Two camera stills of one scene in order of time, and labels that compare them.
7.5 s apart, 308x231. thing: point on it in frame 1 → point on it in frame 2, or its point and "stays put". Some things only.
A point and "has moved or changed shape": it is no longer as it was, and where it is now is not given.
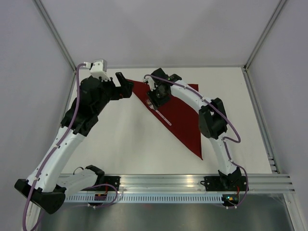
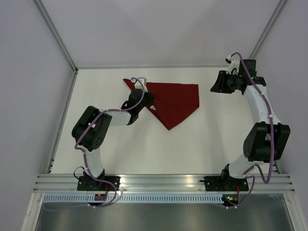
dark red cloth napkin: [184, 118] has moved or changed shape
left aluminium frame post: [57, 35] stays put
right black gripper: [156, 101] → [220, 85]
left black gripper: [123, 91] → [150, 97]
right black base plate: [216, 184] stays put
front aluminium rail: [160, 183] stays put
